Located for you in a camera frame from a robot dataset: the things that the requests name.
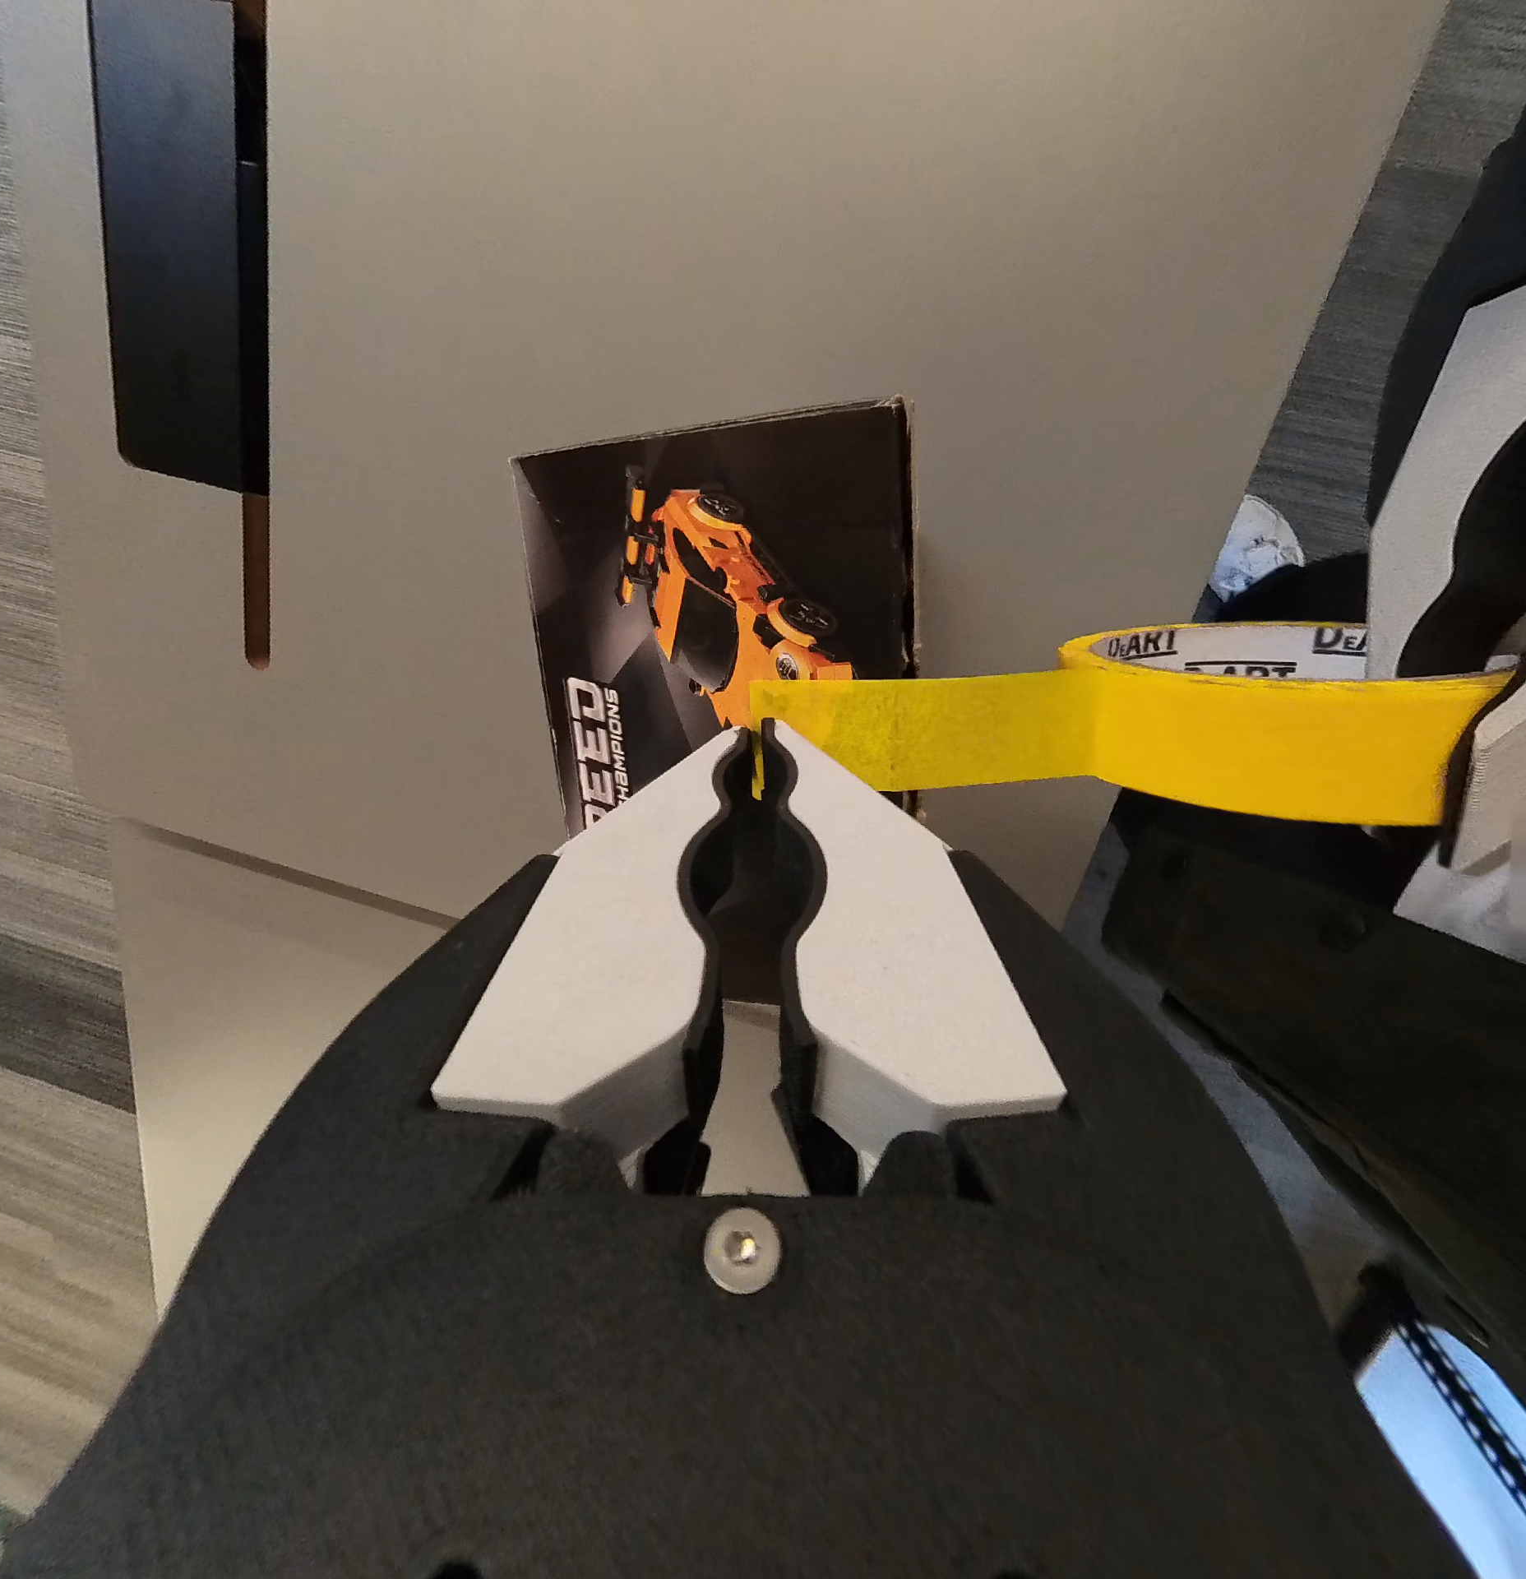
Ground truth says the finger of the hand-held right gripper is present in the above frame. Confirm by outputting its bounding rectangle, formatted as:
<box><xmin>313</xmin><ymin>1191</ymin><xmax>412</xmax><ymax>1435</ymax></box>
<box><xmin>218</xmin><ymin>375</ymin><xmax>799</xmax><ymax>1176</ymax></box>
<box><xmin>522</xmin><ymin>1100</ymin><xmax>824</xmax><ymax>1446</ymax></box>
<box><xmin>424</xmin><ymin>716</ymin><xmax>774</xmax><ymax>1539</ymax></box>
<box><xmin>1439</xmin><ymin>639</ymin><xmax>1526</xmax><ymax>880</ymax></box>
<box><xmin>1364</xmin><ymin>274</ymin><xmax>1526</xmax><ymax>679</ymax></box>

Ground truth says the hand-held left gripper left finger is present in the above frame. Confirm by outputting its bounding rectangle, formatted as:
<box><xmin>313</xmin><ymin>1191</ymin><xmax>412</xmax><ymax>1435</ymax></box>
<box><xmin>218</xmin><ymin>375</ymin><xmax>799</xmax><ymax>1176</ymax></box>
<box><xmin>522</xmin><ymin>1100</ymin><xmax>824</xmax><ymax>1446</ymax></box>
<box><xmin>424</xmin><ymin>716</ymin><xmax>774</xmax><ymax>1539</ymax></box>
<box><xmin>431</xmin><ymin>727</ymin><xmax>760</xmax><ymax>1191</ymax></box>

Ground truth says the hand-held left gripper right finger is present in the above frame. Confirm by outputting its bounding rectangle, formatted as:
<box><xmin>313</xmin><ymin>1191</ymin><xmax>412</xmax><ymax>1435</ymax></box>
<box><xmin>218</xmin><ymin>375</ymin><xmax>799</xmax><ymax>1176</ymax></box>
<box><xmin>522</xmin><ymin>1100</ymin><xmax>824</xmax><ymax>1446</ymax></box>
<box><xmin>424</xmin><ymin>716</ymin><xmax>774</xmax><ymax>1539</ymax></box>
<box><xmin>762</xmin><ymin>718</ymin><xmax>1072</xmax><ymax>1191</ymax></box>

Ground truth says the yellow tape roll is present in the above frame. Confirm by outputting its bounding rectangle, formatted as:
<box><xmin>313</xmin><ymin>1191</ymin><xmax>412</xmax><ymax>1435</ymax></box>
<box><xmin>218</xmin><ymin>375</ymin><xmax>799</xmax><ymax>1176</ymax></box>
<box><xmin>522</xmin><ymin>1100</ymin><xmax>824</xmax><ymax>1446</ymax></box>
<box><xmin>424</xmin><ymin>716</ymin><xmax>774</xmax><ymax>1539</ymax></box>
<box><xmin>746</xmin><ymin>621</ymin><xmax>1520</xmax><ymax>830</ymax></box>

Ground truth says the orange sports car lego box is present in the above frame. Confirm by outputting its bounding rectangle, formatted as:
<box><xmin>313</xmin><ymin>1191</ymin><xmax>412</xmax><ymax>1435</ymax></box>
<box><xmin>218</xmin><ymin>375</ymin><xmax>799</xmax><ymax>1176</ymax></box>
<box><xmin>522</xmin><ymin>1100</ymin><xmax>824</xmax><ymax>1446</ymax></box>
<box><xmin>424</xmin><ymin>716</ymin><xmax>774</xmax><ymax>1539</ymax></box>
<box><xmin>510</xmin><ymin>397</ymin><xmax>922</xmax><ymax>1003</ymax></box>

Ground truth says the crumpled white paper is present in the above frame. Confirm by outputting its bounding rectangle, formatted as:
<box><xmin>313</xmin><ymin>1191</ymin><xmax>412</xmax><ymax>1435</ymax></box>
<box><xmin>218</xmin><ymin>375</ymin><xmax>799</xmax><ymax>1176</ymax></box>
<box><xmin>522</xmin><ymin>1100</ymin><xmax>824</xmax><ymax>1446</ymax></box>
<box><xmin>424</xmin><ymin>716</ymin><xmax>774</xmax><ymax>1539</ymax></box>
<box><xmin>1212</xmin><ymin>492</ymin><xmax>1310</xmax><ymax>602</ymax></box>

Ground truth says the person's black jacket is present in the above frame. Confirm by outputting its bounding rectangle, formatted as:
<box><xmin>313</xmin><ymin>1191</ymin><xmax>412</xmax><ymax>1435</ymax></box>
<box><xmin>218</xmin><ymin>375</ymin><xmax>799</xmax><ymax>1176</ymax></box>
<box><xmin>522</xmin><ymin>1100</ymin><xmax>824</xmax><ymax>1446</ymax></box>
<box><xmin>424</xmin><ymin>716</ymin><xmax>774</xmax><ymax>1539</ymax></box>
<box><xmin>1101</xmin><ymin>791</ymin><xmax>1526</xmax><ymax>1416</ymax></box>

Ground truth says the black flat device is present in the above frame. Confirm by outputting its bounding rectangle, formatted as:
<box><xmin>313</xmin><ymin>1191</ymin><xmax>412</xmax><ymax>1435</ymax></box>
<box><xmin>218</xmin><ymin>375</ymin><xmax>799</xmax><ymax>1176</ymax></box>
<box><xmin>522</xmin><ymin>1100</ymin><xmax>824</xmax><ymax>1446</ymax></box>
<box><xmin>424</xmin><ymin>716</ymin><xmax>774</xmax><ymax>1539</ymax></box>
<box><xmin>87</xmin><ymin>0</ymin><xmax>276</xmax><ymax>497</ymax></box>

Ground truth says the white black patterned strap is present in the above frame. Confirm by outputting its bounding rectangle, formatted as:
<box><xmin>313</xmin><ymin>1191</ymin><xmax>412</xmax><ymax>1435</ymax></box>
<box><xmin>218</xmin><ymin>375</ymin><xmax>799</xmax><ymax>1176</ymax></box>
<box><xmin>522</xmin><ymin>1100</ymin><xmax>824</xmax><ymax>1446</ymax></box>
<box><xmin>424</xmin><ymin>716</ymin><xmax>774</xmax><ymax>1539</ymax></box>
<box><xmin>1334</xmin><ymin>1265</ymin><xmax>1526</xmax><ymax>1579</ymax></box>

